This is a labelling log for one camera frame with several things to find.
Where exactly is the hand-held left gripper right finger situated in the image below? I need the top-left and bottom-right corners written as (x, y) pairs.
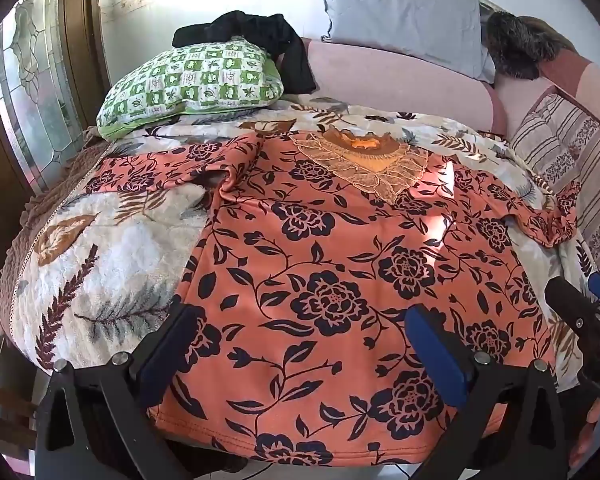
top-left (405, 304), bottom-right (567, 480)

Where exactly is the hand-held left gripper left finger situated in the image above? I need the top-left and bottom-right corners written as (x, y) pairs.
top-left (34, 302), bottom-right (203, 480)

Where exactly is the orange floral shirt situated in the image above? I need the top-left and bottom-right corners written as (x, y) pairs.
top-left (82, 130), bottom-right (583, 468)

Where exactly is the leaf print fleece blanket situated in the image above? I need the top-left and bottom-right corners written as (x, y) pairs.
top-left (0, 95), bottom-right (600, 393)

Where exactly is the striped floral cloth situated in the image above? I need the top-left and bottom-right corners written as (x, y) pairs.
top-left (507, 85), bottom-right (600, 306)

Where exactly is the pink maroon blanket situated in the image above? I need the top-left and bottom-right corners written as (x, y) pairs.
top-left (495, 50), bottom-right (600, 136)

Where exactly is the dark furry cushion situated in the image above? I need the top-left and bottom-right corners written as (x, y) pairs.
top-left (486, 10), bottom-right (576, 81)

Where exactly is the green checkered pillow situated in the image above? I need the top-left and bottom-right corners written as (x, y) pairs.
top-left (96, 36), bottom-right (286, 142)

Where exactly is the pink bolster cushion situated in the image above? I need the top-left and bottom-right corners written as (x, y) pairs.
top-left (300, 37), bottom-right (508, 136)

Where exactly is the stained glass window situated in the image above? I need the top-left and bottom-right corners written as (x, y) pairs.
top-left (0, 0), bottom-right (88, 193)

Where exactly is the black garment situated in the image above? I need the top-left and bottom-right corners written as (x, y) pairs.
top-left (172, 10), bottom-right (317, 95)

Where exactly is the grey pillow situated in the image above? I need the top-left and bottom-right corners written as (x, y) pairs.
top-left (321, 0), bottom-right (496, 85)

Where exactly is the wooden window frame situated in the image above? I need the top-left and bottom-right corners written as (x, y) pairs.
top-left (57, 0), bottom-right (111, 131)

